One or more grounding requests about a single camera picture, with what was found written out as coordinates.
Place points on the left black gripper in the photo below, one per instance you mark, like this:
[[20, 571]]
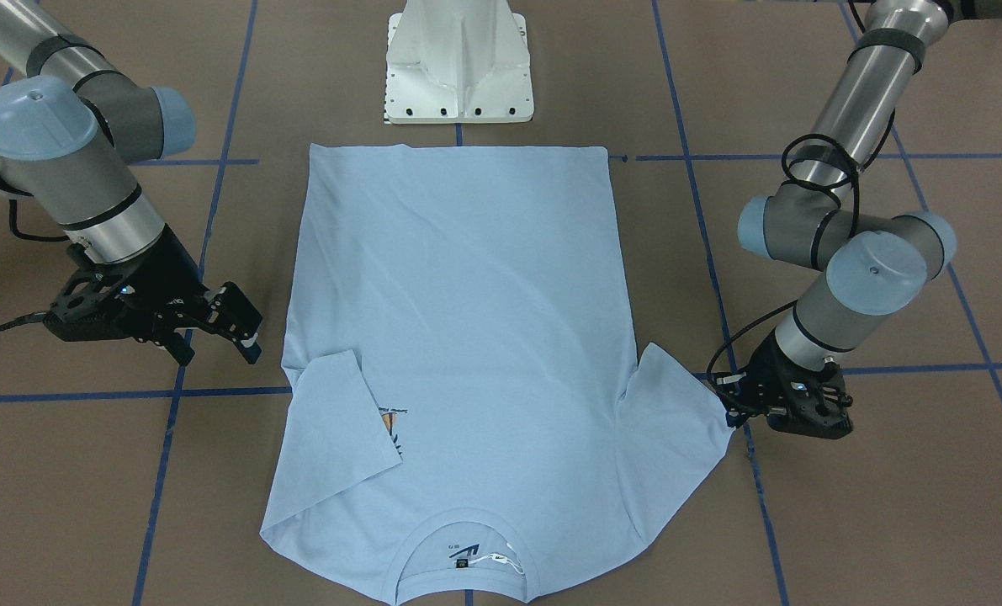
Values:
[[767, 364]]

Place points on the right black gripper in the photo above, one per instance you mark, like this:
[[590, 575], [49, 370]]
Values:
[[170, 271]]

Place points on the light blue t-shirt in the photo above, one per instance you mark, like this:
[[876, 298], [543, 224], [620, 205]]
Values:
[[470, 409]]

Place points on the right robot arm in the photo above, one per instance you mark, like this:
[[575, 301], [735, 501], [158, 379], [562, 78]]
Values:
[[70, 129]]

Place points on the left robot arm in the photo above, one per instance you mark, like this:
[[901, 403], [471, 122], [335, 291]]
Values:
[[869, 267]]

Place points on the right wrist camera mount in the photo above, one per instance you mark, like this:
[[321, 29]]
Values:
[[89, 308]]

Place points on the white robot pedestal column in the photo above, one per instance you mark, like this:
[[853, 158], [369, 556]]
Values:
[[457, 62]]

